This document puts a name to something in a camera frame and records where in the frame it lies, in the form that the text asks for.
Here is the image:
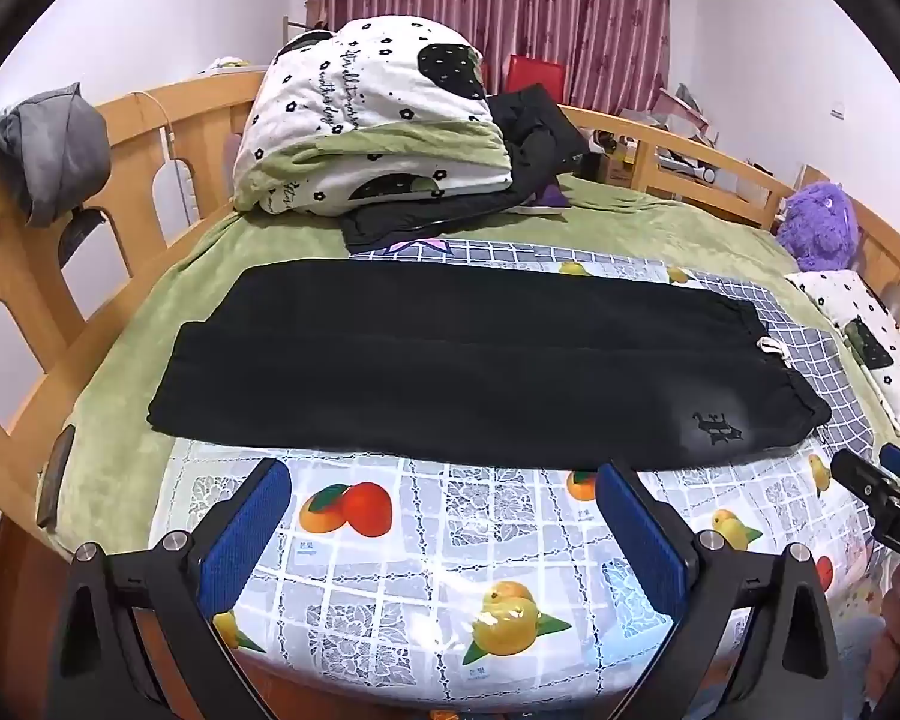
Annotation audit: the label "wooden bed frame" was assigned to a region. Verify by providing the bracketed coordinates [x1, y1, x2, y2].
[0, 68, 900, 720]

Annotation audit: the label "black clothes pile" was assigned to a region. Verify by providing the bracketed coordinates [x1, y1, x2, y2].
[340, 85, 587, 254]

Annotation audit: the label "black pants with white stripe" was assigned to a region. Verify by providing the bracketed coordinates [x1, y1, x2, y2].
[148, 260, 831, 472]

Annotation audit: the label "fruit print bed sheet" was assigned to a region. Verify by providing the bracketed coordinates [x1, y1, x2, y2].
[147, 237, 883, 714]

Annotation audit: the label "person's right hand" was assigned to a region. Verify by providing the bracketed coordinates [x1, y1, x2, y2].
[865, 563, 900, 702]

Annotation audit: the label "purple plush toy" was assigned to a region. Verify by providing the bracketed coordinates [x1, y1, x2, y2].
[775, 182, 860, 271]

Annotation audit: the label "green fleece blanket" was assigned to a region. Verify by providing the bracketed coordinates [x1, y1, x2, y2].
[35, 172, 900, 556]

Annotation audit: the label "red chair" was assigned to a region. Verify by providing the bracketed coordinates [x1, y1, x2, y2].
[504, 55, 566, 104]

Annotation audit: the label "white dotted pillow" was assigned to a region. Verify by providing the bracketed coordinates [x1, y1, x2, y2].
[785, 270, 900, 436]

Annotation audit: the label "grey garment on rail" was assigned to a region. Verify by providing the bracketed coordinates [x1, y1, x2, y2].
[0, 83, 112, 227]

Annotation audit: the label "folded white green quilt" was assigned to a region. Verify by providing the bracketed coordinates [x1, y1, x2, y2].
[232, 15, 487, 216]

